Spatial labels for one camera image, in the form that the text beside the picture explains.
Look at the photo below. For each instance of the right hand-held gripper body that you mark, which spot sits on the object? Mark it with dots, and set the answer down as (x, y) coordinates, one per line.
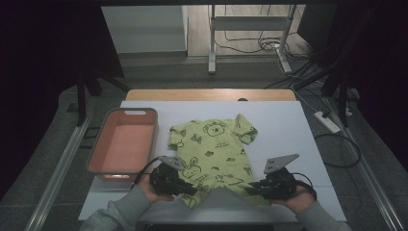
(279, 187)

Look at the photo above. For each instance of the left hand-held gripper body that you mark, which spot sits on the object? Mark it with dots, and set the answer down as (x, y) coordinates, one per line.
(166, 181)

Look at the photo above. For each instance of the green printed baby shirt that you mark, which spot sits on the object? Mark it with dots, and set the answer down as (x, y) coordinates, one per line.
(218, 147)

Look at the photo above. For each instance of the orange plastic basket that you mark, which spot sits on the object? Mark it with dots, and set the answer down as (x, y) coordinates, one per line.
(122, 144)

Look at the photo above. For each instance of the person's left hand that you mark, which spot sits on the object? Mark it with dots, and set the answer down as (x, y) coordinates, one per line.
(149, 192)

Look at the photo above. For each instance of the person's right hand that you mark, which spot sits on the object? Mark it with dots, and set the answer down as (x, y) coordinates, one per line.
(300, 200)

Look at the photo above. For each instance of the white power strip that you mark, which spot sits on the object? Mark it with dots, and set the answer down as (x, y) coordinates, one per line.
(327, 122)

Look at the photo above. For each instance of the wooden table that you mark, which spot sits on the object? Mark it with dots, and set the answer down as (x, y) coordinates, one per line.
(208, 95)

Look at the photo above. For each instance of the black metal stand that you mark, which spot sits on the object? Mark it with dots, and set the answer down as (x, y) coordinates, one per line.
(81, 102)
(343, 102)

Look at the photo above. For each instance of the white cabinet panel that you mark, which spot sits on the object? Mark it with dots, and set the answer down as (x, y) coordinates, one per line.
(144, 29)

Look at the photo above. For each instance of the dark curtain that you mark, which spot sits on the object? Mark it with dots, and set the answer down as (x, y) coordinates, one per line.
(385, 64)
(38, 64)

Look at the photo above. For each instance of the aluminium floor rail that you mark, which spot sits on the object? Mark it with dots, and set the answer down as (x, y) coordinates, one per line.
(57, 176)
(372, 183)

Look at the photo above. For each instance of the white metal desk frame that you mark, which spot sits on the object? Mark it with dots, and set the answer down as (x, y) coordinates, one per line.
(250, 23)

